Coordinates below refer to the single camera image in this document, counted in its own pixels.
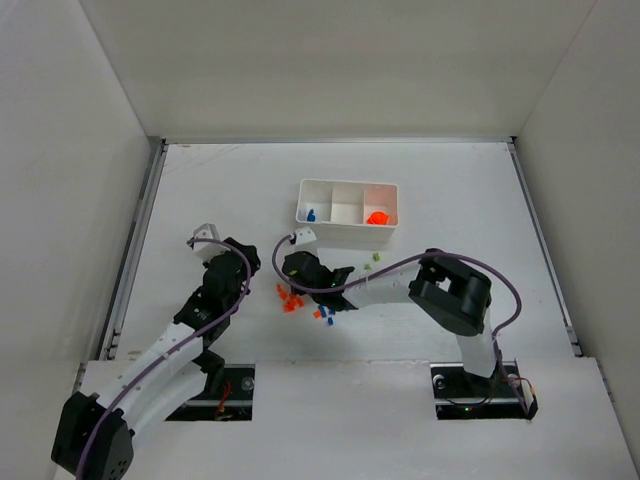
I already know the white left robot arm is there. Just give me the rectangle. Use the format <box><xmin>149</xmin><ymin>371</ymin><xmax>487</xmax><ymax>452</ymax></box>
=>
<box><xmin>51</xmin><ymin>237</ymin><xmax>261</xmax><ymax>479</ymax></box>

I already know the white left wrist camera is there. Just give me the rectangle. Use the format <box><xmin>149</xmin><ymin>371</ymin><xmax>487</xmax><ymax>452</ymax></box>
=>
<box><xmin>191</xmin><ymin>223</ymin><xmax>223</xmax><ymax>262</ymax></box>

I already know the orange round dish lego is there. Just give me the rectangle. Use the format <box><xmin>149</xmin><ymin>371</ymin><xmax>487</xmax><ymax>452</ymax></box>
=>
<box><xmin>366</xmin><ymin>211</ymin><xmax>390</xmax><ymax>225</ymax></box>

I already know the white divided sorting tray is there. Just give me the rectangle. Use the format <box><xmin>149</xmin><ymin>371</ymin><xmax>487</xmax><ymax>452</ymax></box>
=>
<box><xmin>295</xmin><ymin>179</ymin><xmax>399</xmax><ymax>244</ymax></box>

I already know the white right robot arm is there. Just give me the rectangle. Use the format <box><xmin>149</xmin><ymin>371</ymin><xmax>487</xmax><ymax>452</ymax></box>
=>
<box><xmin>281</xmin><ymin>249</ymin><xmax>497</xmax><ymax>379</ymax></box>

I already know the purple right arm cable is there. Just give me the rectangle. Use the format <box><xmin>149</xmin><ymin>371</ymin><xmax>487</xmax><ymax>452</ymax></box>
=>
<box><xmin>271</xmin><ymin>234</ymin><xmax>534</xmax><ymax>419</ymax></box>

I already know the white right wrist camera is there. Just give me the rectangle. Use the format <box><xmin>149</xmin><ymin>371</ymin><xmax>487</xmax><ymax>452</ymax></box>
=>
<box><xmin>291</xmin><ymin>227</ymin><xmax>317</xmax><ymax>247</ymax></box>

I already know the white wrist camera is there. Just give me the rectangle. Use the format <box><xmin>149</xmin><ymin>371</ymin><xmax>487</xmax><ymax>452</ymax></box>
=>
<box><xmin>191</xmin><ymin>223</ymin><xmax>223</xmax><ymax>262</ymax></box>
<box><xmin>291</xmin><ymin>227</ymin><xmax>317</xmax><ymax>247</ymax></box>

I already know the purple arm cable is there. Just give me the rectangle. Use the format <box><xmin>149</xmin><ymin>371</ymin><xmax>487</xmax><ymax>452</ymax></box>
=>
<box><xmin>74</xmin><ymin>235</ymin><xmax>253</xmax><ymax>480</ymax></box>
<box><xmin>271</xmin><ymin>234</ymin><xmax>534</xmax><ymax>419</ymax></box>

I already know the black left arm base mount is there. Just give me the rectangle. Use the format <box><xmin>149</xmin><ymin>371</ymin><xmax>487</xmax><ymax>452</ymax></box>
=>
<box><xmin>166</xmin><ymin>351</ymin><xmax>256</xmax><ymax>422</ymax></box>

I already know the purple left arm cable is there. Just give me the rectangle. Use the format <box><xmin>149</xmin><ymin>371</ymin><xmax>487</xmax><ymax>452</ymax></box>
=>
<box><xmin>74</xmin><ymin>235</ymin><xmax>253</xmax><ymax>480</ymax></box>

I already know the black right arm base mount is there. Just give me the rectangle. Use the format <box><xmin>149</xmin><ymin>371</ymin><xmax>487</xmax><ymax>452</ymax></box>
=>
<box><xmin>430</xmin><ymin>361</ymin><xmax>539</xmax><ymax>420</ymax></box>

